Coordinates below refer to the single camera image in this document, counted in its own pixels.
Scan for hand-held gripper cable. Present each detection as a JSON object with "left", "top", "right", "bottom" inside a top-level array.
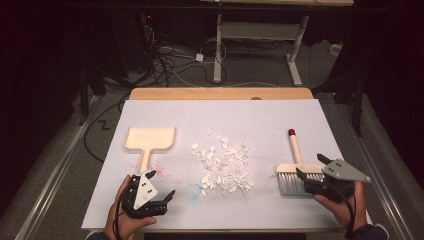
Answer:
[
  {"left": 112, "top": 186, "right": 135, "bottom": 240},
  {"left": 333, "top": 184, "right": 358, "bottom": 240}
]

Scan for black stand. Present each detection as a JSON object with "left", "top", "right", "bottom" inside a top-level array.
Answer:
[
  {"left": 313, "top": 64, "right": 367, "bottom": 138},
  {"left": 77, "top": 61, "right": 108, "bottom": 127}
]

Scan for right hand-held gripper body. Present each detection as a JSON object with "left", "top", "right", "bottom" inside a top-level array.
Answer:
[{"left": 301, "top": 158, "right": 372, "bottom": 204}]

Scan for person's right hand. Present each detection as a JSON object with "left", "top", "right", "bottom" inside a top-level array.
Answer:
[{"left": 313, "top": 181, "right": 368, "bottom": 232}]

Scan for white desk frame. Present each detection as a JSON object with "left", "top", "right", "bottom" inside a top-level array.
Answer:
[{"left": 199, "top": 0, "right": 355, "bottom": 87}]

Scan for small white box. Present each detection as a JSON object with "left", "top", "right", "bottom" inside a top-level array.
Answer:
[{"left": 329, "top": 43, "right": 344, "bottom": 57}]

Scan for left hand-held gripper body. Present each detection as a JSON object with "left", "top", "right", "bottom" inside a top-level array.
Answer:
[{"left": 120, "top": 172, "right": 168, "bottom": 220}]

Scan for left hand-held gripper cable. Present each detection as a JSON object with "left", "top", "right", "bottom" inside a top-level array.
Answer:
[{"left": 112, "top": 186, "right": 135, "bottom": 240}]

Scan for cream brush with red-tipped handle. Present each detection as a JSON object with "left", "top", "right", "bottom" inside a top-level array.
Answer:
[{"left": 275, "top": 128, "right": 326, "bottom": 198}]

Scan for tangle of floor cables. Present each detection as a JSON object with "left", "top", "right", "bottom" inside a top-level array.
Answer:
[{"left": 141, "top": 24, "right": 229, "bottom": 88}]

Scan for metal floor rail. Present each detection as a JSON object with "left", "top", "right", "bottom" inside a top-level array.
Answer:
[
  {"left": 14, "top": 95, "right": 103, "bottom": 240},
  {"left": 333, "top": 99, "right": 416, "bottom": 240}
]

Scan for wooden table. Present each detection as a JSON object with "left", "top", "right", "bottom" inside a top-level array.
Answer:
[{"left": 128, "top": 87, "right": 315, "bottom": 101}]

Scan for cream dustpan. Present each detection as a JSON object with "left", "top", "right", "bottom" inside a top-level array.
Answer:
[{"left": 123, "top": 126, "right": 177, "bottom": 174}]

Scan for right hand-held gripper cable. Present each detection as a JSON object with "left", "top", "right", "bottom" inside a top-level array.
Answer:
[{"left": 333, "top": 184, "right": 358, "bottom": 240}]

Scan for person's left hand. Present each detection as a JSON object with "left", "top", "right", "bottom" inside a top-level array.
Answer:
[{"left": 103, "top": 174, "right": 158, "bottom": 240}]

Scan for pile of white paper scraps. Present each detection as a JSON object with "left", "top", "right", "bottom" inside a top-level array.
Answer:
[{"left": 189, "top": 128, "right": 255, "bottom": 198}]

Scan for black floor cable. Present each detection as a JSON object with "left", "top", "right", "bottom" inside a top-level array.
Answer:
[{"left": 83, "top": 94, "right": 132, "bottom": 164}]

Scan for white table cover sheet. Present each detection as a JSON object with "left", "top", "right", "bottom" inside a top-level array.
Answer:
[{"left": 80, "top": 98, "right": 374, "bottom": 232}]

